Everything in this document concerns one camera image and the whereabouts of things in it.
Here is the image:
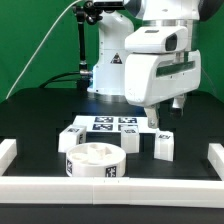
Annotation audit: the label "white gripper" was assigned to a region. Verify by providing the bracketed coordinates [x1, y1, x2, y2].
[125, 50, 201, 129]

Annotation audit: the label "white cable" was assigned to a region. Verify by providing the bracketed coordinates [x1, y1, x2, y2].
[5, 0, 84, 100]

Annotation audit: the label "white U-shaped obstacle fence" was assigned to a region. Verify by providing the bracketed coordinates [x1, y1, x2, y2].
[0, 139, 224, 208]

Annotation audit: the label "black cables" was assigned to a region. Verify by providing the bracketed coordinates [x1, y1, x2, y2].
[39, 72, 83, 89]

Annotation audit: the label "white marker sheet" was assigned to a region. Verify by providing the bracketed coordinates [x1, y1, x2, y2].
[73, 115, 155, 133]

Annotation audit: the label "white round stool seat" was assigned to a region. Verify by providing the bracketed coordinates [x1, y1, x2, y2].
[66, 142, 126, 178]

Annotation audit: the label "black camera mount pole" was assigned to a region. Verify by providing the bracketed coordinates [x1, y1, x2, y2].
[72, 0, 102, 91]

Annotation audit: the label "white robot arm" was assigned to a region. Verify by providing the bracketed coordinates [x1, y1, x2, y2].
[88, 0, 224, 128]

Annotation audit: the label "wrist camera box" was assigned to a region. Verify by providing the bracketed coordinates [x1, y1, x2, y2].
[125, 26, 188, 54]

